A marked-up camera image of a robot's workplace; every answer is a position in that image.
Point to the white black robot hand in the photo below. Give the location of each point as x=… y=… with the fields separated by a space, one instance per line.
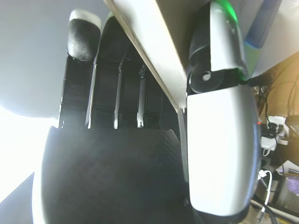
x=112 y=177

